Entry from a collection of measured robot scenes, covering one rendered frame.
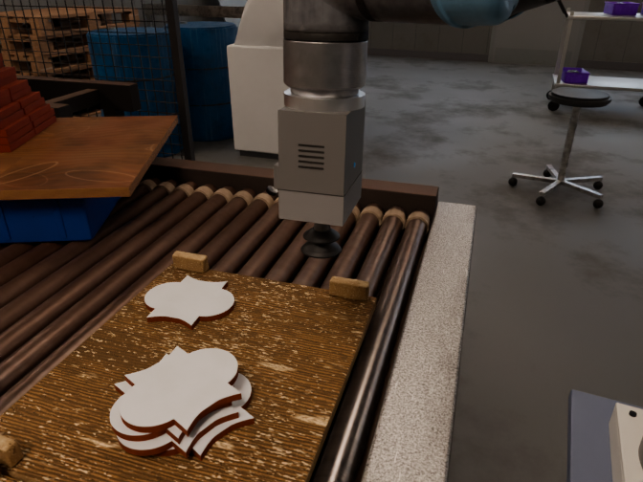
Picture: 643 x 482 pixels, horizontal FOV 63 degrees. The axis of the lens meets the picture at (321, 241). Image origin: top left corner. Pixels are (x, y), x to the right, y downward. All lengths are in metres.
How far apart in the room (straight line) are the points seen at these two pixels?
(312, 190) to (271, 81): 3.66
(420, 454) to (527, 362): 1.68
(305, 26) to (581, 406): 0.58
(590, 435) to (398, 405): 0.24
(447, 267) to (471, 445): 1.04
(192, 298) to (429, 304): 0.36
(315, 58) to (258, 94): 3.73
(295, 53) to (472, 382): 1.77
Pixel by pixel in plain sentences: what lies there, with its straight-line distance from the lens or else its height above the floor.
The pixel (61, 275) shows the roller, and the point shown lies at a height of 0.92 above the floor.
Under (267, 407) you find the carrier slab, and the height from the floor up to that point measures 0.94.
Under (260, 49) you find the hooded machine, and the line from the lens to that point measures 4.12.
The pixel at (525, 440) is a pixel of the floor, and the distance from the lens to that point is 1.96.
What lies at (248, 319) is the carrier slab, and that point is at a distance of 0.75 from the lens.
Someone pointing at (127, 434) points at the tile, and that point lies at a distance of 0.59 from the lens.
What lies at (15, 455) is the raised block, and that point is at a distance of 0.64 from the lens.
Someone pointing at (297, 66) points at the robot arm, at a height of 1.30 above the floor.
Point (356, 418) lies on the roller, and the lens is 0.63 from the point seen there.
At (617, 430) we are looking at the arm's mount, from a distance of 0.73.
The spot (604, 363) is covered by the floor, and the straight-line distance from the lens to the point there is 2.38.
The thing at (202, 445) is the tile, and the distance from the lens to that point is 0.58.
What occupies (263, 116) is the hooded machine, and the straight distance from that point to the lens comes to 4.22.
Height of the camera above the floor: 1.37
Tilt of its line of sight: 27 degrees down
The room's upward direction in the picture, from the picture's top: straight up
